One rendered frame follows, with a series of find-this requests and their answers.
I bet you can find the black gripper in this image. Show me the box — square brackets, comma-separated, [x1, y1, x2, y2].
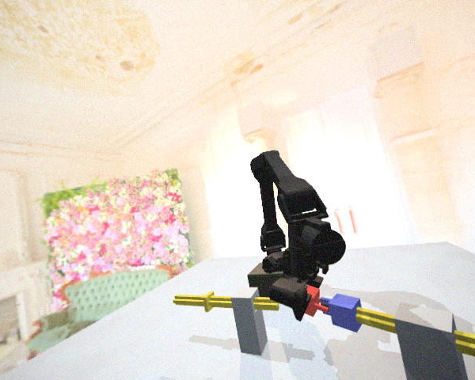
[269, 244, 329, 321]

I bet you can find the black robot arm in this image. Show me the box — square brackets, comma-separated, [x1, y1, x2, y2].
[250, 150, 346, 276]

